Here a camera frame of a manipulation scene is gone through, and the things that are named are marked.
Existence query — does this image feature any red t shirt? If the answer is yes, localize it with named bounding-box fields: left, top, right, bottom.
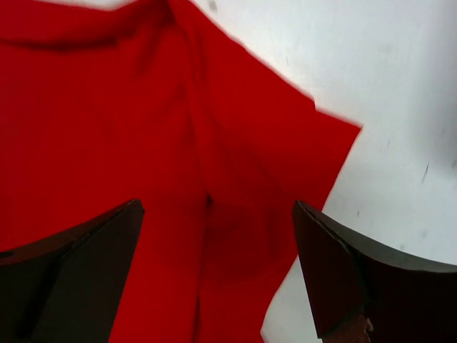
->
left=1, top=1, right=361, bottom=342

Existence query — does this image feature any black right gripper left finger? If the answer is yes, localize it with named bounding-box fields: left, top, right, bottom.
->
left=1, top=199, right=144, bottom=343

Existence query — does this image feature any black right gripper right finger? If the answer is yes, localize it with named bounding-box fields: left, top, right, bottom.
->
left=292, top=202, right=456, bottom=342

